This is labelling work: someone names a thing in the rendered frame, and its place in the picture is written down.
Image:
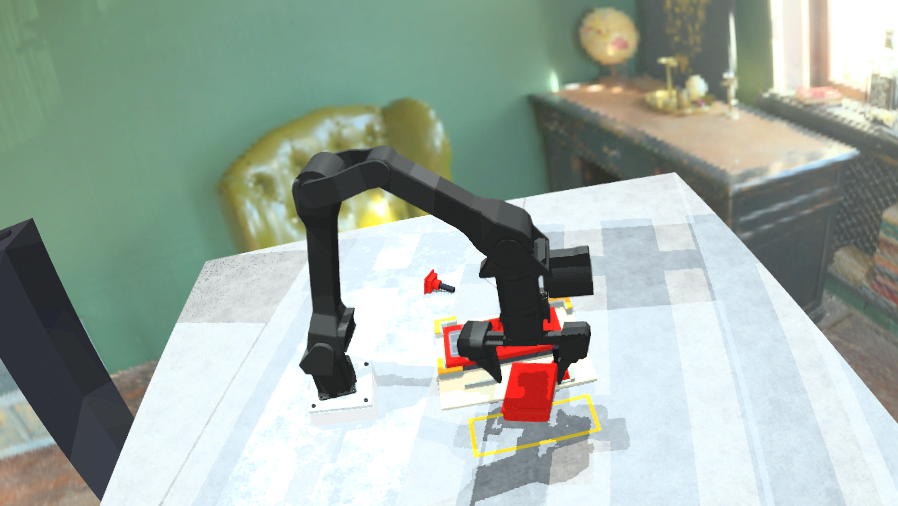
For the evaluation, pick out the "yellow rectangular frame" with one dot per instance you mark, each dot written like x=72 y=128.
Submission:
x=597 y=424

